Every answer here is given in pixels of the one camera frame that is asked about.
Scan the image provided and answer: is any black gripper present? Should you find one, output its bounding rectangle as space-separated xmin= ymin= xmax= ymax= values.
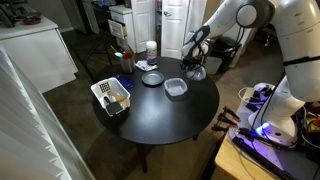
xmin=180 ymin=54 xmax=205 ymax=77

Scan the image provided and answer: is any white small bin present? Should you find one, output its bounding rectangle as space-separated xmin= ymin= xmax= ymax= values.
xmin=204 ymin=56 xmax=223 ymax=75

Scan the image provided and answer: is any black trash bin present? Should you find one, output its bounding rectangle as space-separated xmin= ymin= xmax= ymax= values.
xmin=210 ymin=35 xmax=243 ymax=73

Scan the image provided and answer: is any dark grey round plate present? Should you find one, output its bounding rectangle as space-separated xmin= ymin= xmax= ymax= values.
xmin=141 ymin=70 xmax=165 ymax=87

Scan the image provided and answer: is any white panel door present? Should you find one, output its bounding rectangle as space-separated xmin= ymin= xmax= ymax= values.
xmin=160 ymin=0 xmax=191 ymax=61
xmin=130 ymin=0 xmax=157 ymax=54

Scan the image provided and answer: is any white wipes canister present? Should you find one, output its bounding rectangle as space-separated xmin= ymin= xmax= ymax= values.
xmin=145 ymin=40 xmax=158 ymax=66

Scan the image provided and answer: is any black orange-tipped clamp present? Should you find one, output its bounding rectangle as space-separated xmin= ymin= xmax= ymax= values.
xmin=211 ymin=123 xmax=231 ymax=134
xmin=222 ymin=105 xmax=242 ymax=123
xmin=216 ymin=113 xmax=239 ymax=130

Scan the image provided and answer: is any round black table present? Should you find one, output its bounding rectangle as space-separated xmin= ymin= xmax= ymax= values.
xmin=92 ymin=56 xmax=221 ymax=174

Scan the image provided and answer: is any metal utensil holder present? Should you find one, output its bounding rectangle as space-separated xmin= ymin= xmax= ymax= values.
xmin=119 ymin=54 xmax=136 ymax=74

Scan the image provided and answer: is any blue glass bowl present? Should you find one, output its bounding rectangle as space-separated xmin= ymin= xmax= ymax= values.
xmin=114 ymin=73 xmax=136 ymax=90

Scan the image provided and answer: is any red utensil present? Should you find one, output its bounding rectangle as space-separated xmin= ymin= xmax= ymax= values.
xmin=121 ymin=50 xmax=133 ymax=61

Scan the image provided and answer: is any wooden spoon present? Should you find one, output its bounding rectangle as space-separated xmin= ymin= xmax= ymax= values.
xmin=106 ymin=90 xmax=129 ymax=104

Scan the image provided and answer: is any wooden spatula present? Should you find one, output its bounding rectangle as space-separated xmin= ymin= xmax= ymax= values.
xmin=109 ymin=44 xmax=120 ymax=55

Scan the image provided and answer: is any white drawer cabinet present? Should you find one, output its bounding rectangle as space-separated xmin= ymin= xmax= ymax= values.
xmin=106 ymin=4 xmax=138 ymax=53

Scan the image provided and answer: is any black flat spatula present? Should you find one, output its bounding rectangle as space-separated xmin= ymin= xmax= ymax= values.
xmin=102 ymin=95 xmax=124 ymax=116

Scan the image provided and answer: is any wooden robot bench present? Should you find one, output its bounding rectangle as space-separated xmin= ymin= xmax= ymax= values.
xmin=214 ymin=87 xmax=320 ymax=180

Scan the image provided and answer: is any dark wooden chair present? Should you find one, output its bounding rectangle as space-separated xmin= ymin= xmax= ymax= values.
xmin=81 ymin=32 xmax=117 ymax=83

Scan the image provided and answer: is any black metal bar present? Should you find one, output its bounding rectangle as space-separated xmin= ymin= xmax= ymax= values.
xmin=231 ymin=134 xmax=296 ymax=180

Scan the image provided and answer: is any white kitchen counter cabinet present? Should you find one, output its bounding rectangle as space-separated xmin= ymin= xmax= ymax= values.
xmin=0 ymin=14 xmax=80 ymax=95

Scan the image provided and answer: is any red pan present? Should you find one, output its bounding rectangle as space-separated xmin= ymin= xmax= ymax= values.
xmin=22 ymin=16 xmax=43 ymax=26

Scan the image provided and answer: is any white cable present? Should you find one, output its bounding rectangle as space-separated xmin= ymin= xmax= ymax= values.
xmin=237 ymin=86 xmax=256 ymax=103

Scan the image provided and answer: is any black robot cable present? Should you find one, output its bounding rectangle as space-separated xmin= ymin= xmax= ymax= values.
xmin=250 ymin=71 xmax=288 ymax=134

